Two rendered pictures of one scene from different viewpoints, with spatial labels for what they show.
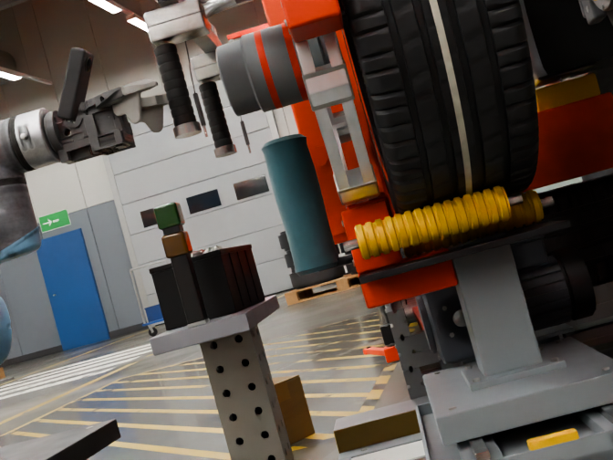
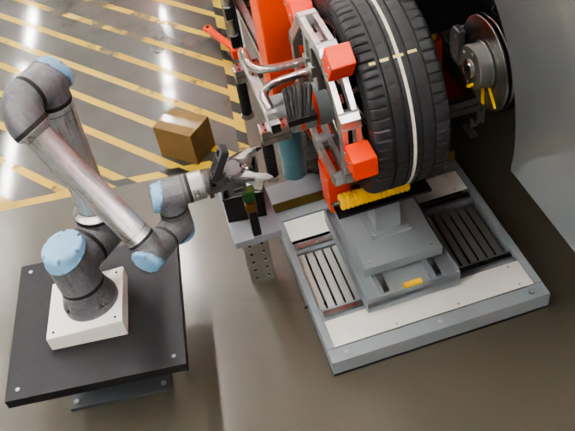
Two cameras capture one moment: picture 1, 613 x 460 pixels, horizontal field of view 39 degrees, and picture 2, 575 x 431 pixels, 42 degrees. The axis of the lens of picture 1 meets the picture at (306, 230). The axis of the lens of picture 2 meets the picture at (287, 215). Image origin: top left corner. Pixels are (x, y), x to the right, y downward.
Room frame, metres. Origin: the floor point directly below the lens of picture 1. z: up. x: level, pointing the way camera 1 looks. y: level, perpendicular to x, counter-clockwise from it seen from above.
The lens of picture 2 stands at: (-0.37, 0.51, 2.32)
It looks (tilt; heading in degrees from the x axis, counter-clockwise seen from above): 45 degrees down; 347
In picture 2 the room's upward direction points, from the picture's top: 11 degrees counter-clockwise
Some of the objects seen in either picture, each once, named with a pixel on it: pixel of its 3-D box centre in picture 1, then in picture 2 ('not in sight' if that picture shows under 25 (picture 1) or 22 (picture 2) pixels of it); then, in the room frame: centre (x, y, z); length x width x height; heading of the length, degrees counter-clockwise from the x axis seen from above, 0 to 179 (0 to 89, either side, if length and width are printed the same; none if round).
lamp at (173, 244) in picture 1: (177, 245); (250, 204); (1.44, 0.22, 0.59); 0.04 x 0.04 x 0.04; 85
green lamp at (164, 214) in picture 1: (169, 215); (247, 193); (1.44, 0.22, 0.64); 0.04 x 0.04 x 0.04; 85
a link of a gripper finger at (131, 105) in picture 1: (134, 104); (257, 182); (1.30, 0.20, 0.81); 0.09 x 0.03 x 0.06; 49
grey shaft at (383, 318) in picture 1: (379, 295); (230, 15); (3.14, -0.19, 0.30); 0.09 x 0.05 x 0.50; 175
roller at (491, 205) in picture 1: (431, 223); (373, 191); (1.38, -0.20, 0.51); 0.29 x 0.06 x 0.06; 85
